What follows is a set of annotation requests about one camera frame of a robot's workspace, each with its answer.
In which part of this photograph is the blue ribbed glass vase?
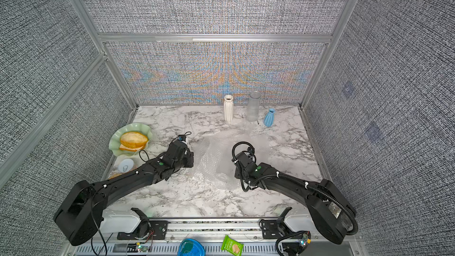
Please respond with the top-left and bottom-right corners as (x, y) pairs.
(263, 109), (276, 128)

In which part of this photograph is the clear glass vase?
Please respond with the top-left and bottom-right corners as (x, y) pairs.
(246, 91), (261, 122)

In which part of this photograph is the white ribbed ceramic vase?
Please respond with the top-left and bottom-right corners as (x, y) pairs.
(223, 95), (233, 123)

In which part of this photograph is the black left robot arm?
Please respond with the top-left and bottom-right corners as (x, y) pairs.
(53, 149), (194, 246)

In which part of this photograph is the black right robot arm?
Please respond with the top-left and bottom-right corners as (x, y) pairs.
(231, 142), (359, 244)

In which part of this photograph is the bread roll sandwich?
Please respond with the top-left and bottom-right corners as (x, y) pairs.
(119, 132), (149, 152)

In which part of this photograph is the green scalloped glass plate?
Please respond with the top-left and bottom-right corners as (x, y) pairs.
(109, 123), (153, 157)

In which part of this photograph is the white round lid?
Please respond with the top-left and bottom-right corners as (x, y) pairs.
(117, 158), (136, 174)

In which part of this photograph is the round food cup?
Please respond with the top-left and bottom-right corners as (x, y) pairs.
(109, 173), (123, 180)

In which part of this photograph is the green snack packet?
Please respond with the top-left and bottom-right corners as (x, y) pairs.
(221, 235), (244, 256)

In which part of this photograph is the blue plastic container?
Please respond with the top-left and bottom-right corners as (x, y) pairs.
(177, 239), (206, 256)

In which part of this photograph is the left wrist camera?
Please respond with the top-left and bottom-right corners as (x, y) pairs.
(177, 132), (191, 145)

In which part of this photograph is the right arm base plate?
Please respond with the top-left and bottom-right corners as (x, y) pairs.
(258, 219), (311, 241)

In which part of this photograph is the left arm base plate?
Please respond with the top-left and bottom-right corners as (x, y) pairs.
(117, 220), (169, 242)

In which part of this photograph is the aluminium front rail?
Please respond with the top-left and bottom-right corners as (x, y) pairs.
(63, 217), (367, 256)

